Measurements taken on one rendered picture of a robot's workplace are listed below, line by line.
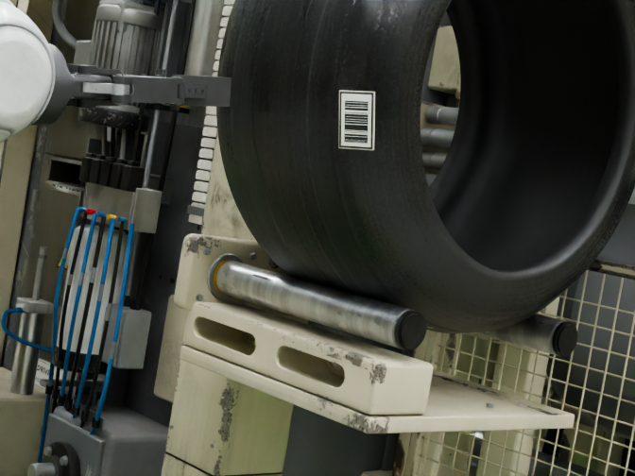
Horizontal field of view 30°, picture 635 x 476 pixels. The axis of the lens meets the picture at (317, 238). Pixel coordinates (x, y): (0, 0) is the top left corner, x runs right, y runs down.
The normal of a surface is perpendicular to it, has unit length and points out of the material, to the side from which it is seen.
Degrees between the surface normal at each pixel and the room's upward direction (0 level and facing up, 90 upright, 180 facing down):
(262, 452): 90
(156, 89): 88
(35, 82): 94
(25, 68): 94
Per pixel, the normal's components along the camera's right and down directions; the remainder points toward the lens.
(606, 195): -0.61, -0.49
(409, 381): 0.65, 0.15
